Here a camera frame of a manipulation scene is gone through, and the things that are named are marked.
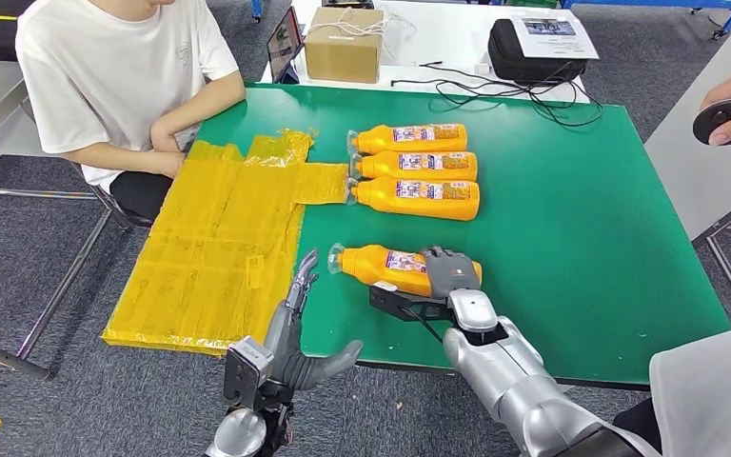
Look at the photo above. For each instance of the black bag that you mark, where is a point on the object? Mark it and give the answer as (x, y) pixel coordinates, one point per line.
(513, 63)

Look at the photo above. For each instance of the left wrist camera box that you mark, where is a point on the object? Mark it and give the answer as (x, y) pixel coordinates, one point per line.
(246, 372)

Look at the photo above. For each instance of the brown cardboard box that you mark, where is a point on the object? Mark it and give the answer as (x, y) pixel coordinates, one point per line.
(343, 57)

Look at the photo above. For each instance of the printed paper sheet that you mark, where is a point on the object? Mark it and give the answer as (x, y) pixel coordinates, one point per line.
(555, 39)

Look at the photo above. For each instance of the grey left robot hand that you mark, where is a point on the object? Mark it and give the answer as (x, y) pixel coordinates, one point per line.
(283, 353)

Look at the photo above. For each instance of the black stool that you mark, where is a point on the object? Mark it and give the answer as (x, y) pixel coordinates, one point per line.
(135, 219)

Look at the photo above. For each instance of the black tablet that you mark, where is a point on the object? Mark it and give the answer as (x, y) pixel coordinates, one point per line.
(285, 41)

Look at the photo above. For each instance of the black device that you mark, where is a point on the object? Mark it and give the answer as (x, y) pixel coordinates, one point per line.
(346, 2)

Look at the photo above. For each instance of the white power adapter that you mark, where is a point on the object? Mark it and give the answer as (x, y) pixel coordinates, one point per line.
(483, 67)

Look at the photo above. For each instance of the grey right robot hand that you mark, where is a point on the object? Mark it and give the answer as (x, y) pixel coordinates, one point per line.
(454, 271)

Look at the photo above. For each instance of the black round disc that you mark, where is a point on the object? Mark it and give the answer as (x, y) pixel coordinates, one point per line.
(715, 120)

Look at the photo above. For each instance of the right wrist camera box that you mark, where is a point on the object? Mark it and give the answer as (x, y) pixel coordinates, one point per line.
(397, 303)

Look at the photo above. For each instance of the orange detergent bottle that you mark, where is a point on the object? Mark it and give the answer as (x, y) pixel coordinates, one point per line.
(381, 168)
(378, 142)
(381, 202)
(372, 265)

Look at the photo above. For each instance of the white side table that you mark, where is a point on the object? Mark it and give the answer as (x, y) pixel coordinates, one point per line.
(687, 170)

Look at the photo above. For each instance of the yellow taped cardboard mat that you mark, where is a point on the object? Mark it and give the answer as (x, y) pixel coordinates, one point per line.
(214, 252)

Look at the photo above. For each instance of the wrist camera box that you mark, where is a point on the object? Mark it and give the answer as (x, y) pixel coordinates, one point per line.
(397, 303)
(246, 372)

